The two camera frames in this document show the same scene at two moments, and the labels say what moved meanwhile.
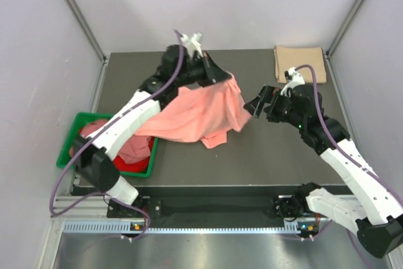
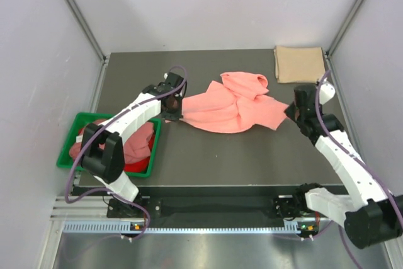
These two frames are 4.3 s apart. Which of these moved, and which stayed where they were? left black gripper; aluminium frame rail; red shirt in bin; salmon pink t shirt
Moved: salmon pink t shirt; left black gripper
Stayed: aluminium frame rail; red shirt in bin
